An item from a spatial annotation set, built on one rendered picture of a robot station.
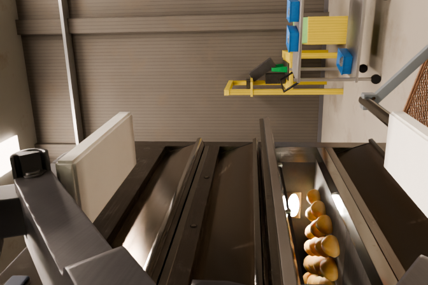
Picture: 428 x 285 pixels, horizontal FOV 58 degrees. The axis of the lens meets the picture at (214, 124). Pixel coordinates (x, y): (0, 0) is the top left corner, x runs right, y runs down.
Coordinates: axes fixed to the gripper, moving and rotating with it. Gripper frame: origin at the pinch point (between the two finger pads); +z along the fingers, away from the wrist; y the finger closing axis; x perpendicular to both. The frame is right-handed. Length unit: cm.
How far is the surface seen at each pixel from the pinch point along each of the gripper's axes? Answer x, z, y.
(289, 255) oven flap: -40, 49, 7
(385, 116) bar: -18, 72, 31
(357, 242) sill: -58, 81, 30
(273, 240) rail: -41, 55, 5
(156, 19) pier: -7, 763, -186
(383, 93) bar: -17, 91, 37
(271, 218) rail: -41, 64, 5
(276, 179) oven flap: -41, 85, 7
